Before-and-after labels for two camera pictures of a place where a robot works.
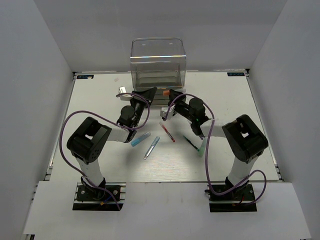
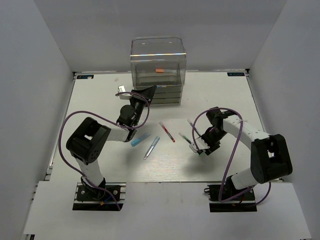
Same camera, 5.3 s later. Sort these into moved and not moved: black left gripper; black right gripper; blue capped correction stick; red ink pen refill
Moved: black right gripper
Not moved: blue capped correction stick; red ink pen refill; black left gripper
